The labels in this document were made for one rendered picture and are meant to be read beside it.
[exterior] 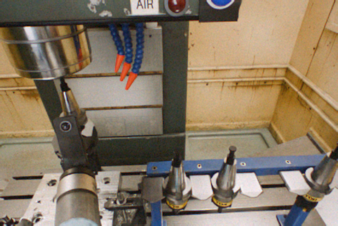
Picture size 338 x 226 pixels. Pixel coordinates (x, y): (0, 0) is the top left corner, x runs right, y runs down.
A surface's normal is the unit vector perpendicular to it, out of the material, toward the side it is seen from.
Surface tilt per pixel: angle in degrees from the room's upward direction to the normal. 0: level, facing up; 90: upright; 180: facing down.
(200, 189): 0
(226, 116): 90
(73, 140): 59
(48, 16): 90
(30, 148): 0
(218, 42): 90
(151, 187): 0
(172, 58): 90
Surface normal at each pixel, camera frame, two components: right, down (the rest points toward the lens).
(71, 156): 0.22, 0.10
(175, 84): 0.04, 0.62
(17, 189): -0.02, -0.78
